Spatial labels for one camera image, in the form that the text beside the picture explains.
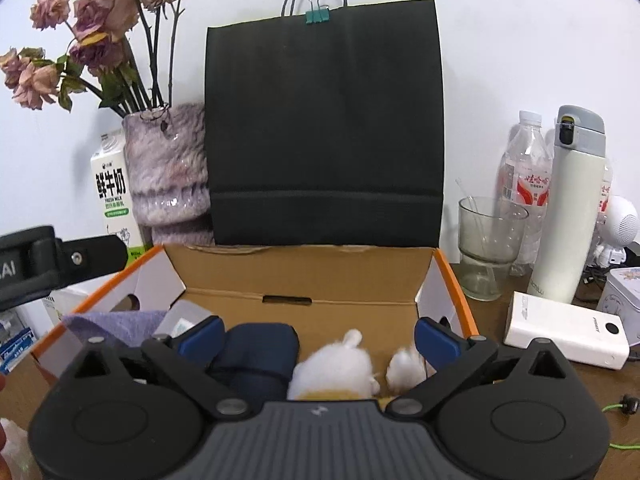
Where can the clear water bottle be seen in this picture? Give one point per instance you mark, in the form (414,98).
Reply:
(605,193)
(524,178)

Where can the yellow white plush toy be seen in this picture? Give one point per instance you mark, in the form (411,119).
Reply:
(342,370)

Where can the white floral tin box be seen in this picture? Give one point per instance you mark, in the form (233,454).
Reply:
(620,296)

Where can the white power bank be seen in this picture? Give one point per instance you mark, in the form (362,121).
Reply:
(583,335)

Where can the green white milk carton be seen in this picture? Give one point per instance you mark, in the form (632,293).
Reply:
(109,169)

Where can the white round speaker robot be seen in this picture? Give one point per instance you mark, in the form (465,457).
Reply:
(616,229)

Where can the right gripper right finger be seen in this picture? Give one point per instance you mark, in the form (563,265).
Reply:
(458,362)

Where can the white thermos bottle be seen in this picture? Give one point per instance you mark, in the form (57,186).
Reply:
(574,197)

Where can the purple knitted cloth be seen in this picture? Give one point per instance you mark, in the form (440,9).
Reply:
(116,328)

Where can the clear drinking glass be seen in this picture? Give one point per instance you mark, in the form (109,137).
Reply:
(490,235)

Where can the teal binder clip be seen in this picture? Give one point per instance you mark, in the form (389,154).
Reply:
(318,13)

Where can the purple ceramic vase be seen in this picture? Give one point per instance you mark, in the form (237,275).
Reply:
(167,168)

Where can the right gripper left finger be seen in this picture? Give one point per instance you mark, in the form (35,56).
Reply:
(183,362)

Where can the iridescent plastic bag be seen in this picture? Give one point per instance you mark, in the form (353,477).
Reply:
(17,461)

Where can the clear cotton swab box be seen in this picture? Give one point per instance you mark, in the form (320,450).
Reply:
(182,316)

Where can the red orange cardboard box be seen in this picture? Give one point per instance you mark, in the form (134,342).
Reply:
(322,291)

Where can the dried rose bouquet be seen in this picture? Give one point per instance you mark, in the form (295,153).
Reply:
(113,53)

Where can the dark blue zip case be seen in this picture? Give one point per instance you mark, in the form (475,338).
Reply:
(257,362)

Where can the black paper shopping bag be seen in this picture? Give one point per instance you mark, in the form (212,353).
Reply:
(329,133)

